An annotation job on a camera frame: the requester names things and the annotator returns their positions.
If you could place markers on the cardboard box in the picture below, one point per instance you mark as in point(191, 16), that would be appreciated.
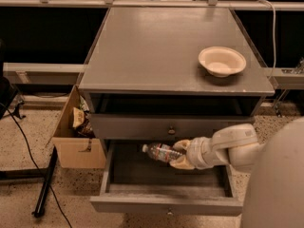
point(75, 151)

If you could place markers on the snack bag in box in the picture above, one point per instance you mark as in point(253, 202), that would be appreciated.
point(78, 117)

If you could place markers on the grey wooden drawer cabinet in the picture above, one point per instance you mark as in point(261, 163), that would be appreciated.
point(145, 62)

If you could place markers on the clear plastic water bottle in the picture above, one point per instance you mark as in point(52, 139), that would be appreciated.
point(161, 152)

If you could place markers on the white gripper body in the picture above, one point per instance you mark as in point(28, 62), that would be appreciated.
point(197, 153)

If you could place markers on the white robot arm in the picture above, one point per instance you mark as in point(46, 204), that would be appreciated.
point(274, 195)

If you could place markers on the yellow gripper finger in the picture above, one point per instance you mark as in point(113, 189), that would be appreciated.
point(181, 145)
point(182, 163)

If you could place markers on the grey upper drawer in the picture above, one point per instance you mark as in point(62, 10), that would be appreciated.
point(155, 127)

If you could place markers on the black metal stand leg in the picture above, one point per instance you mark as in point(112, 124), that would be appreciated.
point(47, 178)

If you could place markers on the grey open lower drawer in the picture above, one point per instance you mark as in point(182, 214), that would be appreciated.
point(134, 183)

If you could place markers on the metal rail frame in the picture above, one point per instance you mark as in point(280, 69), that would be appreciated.
point(44, 74)

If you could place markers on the round drawer knob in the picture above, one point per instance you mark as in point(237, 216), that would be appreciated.
point(171, 130)

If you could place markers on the white paper bowl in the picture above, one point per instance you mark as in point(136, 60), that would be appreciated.
point(222, 61)

